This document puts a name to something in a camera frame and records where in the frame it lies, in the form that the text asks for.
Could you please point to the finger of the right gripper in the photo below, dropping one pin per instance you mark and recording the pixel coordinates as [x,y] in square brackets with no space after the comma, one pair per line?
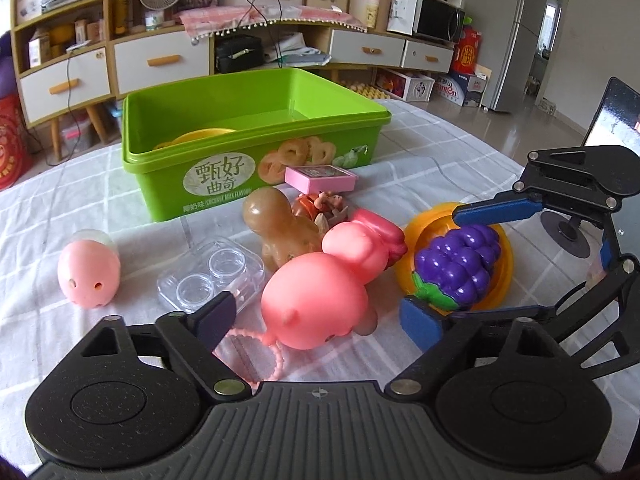
[497,210]
[607,254]

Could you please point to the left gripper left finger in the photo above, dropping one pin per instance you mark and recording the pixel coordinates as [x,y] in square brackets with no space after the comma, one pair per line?
[190,341]

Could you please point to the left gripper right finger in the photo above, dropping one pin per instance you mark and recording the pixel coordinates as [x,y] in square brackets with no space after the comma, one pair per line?
[454,342]

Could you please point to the purple toy grapes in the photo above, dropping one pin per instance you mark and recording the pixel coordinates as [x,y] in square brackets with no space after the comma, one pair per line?
[453,272]

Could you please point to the orange yellow toy plate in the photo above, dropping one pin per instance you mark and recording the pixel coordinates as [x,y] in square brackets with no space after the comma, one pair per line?
[437,221]

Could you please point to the large pink pig toy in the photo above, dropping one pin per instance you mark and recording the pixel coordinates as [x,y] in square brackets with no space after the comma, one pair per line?
[321,295]

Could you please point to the pink egg shaped toy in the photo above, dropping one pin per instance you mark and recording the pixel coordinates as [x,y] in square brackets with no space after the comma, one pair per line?
[89,269]

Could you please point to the brown rubber figure toy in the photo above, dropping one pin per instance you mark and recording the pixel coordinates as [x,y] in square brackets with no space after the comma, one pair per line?
[268,213]

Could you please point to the small orange figurine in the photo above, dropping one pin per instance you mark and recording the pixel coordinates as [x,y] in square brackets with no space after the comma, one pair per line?
[325,209]

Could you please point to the open laptop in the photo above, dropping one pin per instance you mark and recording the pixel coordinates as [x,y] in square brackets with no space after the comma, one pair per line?
[616,121]

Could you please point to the white checked tablecloth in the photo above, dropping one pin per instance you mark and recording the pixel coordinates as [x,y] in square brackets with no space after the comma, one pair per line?
[421,160]

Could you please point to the red gift box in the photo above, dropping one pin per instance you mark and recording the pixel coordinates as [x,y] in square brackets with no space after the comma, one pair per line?
[466,49]

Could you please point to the grey refrigerator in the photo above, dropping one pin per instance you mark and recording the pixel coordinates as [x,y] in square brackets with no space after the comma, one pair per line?
[510,34]

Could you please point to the egg tray on floor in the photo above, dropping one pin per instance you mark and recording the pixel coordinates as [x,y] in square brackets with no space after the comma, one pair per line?
[367,90]

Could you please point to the green plastic storage box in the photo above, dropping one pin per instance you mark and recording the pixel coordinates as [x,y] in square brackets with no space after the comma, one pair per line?
[199,143]

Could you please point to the pink card box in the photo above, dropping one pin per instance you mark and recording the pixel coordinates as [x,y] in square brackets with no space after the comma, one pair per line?
[323,178]

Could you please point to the red printed bucket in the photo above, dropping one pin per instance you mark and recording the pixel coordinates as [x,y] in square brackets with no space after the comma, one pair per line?
[15,159]

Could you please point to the black bag on shelf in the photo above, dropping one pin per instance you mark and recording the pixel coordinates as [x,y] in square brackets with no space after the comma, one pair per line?
[237,53]

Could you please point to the wooden sideboard with drawers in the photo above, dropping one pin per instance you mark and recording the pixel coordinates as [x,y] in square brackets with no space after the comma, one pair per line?
[126,58]

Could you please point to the purple plush toy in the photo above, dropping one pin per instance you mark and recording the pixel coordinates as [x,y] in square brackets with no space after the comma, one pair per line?
[8,83]

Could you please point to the pink cloth on sideboard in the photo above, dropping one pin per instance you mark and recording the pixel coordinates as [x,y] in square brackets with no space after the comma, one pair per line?
[223,20]

